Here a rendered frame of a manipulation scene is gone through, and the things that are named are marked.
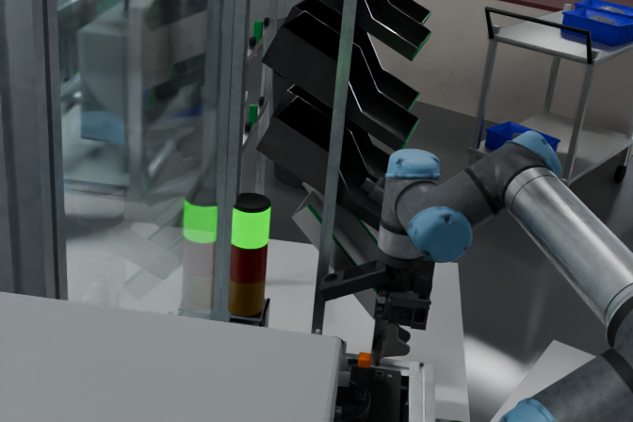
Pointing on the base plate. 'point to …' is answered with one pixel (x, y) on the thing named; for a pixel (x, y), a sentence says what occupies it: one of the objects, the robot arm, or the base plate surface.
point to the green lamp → (251, 229)
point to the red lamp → (248, 264)
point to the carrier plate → (382, 395)
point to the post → (236, 109)
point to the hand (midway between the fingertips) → (373, 357)
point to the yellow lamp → (246, 298)
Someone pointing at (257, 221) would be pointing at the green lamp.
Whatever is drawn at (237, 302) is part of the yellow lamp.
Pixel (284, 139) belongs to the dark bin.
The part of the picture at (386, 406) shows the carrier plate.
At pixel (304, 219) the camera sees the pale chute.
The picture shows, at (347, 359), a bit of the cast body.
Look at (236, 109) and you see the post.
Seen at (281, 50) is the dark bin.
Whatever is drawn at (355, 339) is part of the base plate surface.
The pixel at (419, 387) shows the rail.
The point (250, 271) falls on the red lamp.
